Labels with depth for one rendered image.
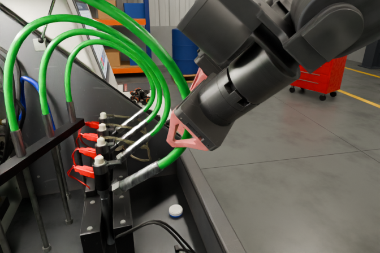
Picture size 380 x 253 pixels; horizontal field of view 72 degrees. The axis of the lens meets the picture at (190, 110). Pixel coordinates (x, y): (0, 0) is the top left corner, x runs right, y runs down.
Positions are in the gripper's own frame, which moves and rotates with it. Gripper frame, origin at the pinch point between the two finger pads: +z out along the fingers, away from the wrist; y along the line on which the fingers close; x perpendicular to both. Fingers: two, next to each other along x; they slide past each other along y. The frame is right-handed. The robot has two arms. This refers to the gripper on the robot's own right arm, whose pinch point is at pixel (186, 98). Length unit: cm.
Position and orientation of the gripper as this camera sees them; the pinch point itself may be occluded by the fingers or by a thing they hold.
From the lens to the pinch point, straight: 52.0
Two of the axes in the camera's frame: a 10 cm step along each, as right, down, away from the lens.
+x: 0.1, 3.6, -9.3
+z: -7.1, 6.6, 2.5
